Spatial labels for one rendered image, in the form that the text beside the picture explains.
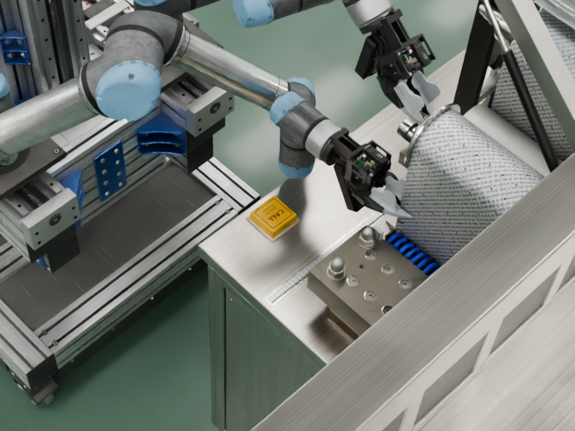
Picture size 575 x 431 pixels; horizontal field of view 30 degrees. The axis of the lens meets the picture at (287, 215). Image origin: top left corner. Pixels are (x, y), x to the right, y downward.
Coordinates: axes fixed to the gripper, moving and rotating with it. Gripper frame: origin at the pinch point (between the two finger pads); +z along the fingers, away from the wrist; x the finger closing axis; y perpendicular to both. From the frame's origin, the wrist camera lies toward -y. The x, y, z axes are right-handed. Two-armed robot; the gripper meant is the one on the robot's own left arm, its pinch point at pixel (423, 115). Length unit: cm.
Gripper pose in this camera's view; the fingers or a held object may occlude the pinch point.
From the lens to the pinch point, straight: 199.7
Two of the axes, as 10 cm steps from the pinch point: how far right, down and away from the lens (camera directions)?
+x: 7.2, -5.4, 4.4
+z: 5.0, 8.4, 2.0
